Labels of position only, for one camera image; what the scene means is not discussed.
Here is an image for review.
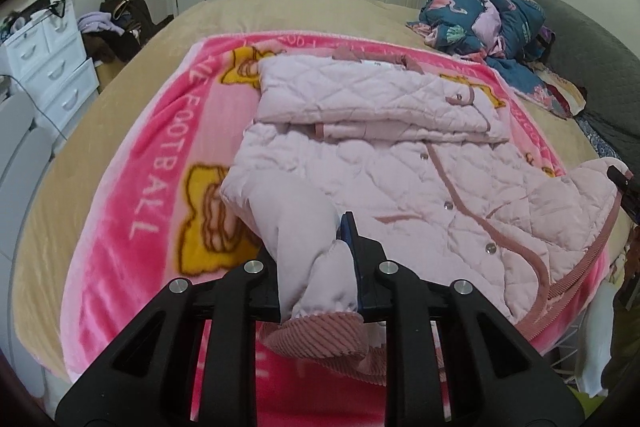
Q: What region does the pink quilted jacket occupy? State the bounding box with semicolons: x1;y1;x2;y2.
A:
221;49;620;381

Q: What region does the purple clothes pile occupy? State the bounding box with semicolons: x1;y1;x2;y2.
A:
77;11;125;36

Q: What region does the grey padded headboard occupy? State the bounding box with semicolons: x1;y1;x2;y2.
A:
533;0;639;173

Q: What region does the pink cartoon bear blanket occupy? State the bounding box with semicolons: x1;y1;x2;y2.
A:
60;30;612;427

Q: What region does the blue floral duvet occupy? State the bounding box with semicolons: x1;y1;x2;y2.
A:
407;0;586;119

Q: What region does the grey folding table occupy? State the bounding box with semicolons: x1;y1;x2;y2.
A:
0;93;52;398

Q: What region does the white plastic drawer unit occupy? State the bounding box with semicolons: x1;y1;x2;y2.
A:
1;0;99;142

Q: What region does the dark bag on floor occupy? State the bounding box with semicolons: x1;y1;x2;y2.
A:
81;0;174;63

